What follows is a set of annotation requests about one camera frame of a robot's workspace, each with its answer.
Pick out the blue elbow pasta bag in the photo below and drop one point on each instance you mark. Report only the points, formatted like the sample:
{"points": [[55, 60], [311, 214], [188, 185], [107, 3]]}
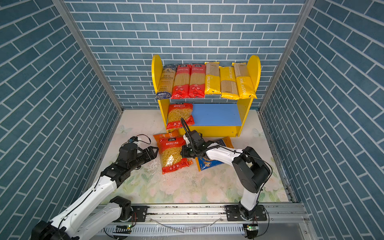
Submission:
{"points": [[204, 163]]}

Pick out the aluminium corner post left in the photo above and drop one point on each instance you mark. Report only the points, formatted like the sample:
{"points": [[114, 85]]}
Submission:
{"points": [[75, 31]]}

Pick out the red macaroni bag back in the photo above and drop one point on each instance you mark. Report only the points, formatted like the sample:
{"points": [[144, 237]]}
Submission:
{"points": [[171, 157]]}

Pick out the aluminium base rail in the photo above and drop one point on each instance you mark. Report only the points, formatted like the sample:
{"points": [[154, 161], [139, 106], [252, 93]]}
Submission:
{"points": [[274, 221]]}

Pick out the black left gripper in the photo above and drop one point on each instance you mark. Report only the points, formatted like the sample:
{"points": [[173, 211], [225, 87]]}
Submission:
{"points": [[146, 153]]}

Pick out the dark blue spaghetti bag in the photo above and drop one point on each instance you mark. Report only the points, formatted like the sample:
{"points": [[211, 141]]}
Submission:
{"points": [[166, 82]]}

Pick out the aluminium corner post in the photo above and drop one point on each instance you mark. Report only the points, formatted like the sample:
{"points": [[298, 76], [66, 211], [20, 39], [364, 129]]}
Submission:
{"points": [[75, 31], [307, 7]]}

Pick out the yellow shelf unit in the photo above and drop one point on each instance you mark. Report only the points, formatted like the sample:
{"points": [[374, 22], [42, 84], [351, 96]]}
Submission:
{"points": [[214, 119]]}

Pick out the yellow spaghetti box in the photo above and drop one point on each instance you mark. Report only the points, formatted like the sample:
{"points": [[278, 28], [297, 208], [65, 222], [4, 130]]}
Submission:
{"points": [[213, 81], [229, 88], [244, 82]]}

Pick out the aluminium corner post right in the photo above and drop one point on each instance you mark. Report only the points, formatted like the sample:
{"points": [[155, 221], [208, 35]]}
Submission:
{"points": [[307, 7]]}

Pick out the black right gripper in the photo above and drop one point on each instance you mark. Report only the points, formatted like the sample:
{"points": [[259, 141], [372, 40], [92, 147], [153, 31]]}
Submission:
{"points": [[183, 152]]}

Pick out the red spaghetti bag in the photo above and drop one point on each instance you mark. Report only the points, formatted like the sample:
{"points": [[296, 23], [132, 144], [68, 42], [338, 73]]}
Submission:
{"points": [[197, 81], [182, 82]]}

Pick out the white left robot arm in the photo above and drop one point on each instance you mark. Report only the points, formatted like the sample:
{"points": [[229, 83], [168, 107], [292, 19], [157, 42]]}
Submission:
{"points": [[76, 222]]}

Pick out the orange pasta bag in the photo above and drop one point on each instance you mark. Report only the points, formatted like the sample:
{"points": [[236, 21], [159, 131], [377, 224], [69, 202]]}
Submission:
{"points": [[172, 134]]}

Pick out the red macaroni bag front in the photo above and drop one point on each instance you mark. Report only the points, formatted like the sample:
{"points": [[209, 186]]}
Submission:
{"points": [[178, 111]]}

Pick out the red macaroni bag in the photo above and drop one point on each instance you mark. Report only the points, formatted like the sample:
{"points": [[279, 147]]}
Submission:
{"points": [[178, 111], [171, 157]]}

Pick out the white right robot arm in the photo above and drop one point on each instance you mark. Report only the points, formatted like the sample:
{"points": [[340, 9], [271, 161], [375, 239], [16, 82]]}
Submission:
{"points": [[252, 171]]}

